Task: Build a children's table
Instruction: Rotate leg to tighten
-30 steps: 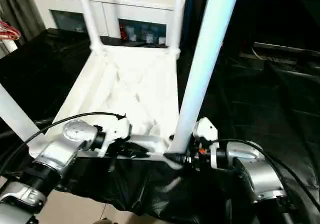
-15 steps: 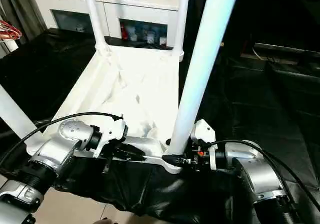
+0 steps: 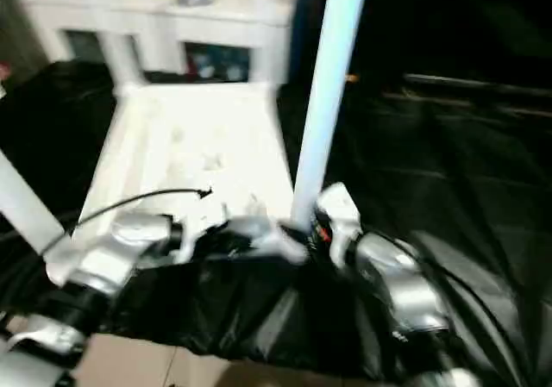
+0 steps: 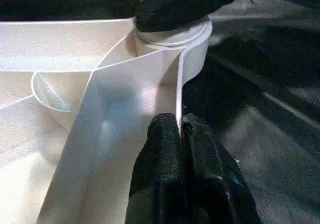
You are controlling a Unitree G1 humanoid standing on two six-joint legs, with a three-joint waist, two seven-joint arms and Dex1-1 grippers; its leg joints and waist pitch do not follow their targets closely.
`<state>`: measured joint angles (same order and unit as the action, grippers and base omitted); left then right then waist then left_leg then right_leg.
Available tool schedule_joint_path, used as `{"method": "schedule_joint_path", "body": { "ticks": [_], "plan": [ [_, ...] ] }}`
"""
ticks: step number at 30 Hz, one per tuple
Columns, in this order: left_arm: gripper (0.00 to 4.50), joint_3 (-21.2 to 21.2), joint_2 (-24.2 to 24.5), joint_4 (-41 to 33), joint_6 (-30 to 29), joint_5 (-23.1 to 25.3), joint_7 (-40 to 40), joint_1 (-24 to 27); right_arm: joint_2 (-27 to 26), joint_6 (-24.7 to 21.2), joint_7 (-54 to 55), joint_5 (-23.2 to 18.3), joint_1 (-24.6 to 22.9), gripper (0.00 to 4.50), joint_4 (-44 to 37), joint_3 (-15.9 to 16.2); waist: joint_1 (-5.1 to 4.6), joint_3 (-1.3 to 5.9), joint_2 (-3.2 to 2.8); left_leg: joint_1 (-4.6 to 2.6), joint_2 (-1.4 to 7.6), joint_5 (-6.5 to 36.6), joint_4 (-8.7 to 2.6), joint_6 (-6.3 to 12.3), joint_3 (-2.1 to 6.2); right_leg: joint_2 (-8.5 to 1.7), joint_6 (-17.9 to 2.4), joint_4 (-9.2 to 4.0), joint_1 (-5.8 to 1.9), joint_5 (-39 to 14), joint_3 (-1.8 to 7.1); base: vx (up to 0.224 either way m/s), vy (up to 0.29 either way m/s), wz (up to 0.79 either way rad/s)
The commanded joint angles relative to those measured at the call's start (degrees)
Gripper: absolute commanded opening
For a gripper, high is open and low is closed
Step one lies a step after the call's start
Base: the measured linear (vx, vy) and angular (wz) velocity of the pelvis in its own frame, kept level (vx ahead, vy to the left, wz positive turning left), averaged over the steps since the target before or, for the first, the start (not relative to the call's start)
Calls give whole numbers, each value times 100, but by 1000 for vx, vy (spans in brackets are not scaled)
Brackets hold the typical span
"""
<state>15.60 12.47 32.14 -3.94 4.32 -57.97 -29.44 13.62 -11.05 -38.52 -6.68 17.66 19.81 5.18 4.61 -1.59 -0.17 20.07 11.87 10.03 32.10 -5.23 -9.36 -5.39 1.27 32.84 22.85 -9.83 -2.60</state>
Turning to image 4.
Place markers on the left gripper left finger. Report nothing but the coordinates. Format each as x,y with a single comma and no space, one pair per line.
160,174

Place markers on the white plastic table top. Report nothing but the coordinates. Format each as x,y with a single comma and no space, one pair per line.
112,84

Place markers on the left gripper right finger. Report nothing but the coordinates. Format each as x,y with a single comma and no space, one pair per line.
212,189

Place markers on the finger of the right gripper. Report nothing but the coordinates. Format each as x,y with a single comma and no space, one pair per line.
180,7

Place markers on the white plastic table leg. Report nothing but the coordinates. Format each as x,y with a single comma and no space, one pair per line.
175,38

